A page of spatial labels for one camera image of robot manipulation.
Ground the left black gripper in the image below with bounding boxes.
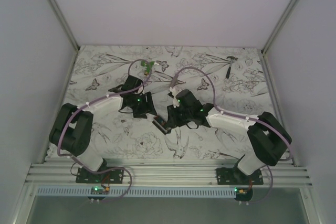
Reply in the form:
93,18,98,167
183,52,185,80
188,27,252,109
130,92,157,120

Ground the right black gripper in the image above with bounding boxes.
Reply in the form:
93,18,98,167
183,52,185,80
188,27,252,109
166,103,192,129

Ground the black fuse box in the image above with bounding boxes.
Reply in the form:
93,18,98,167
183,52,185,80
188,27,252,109
152,115,172,135

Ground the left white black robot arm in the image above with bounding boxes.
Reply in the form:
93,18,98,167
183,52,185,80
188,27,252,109
49,75,157,183

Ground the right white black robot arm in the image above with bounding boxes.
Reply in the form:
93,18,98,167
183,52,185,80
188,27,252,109
167,88,292,185

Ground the floral printed table mat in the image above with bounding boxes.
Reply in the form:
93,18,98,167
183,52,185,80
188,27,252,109
66,46,273,160

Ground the silver clip with blue knob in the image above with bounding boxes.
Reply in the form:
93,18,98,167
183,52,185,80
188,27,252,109
169,74,185,88

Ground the green circuit board connector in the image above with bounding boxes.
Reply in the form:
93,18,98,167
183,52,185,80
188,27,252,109
141,60,159,76

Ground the small black hammer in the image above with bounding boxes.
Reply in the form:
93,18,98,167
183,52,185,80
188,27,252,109
226,56,237,79

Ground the left controller board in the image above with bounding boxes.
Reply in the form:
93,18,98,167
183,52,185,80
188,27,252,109
88,186,109,202

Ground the controller board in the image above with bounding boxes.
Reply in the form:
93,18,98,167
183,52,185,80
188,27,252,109
234,188,253,202
88,186,109,202

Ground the right controller board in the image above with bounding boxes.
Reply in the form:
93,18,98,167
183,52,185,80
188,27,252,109
234,188,253,202

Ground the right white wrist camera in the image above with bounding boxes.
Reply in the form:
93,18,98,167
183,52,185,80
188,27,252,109
168,87,182,108

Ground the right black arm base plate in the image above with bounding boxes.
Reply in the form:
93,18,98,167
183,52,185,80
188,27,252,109
215,167,264,186

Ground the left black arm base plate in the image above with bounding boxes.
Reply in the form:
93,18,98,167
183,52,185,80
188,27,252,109
76,168,124,184

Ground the aluminium mounting rail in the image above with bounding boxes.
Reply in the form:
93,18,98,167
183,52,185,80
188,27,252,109
25,158,312,188

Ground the slotted grey cable duct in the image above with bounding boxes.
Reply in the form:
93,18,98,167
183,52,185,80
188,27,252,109
37,186,235,198

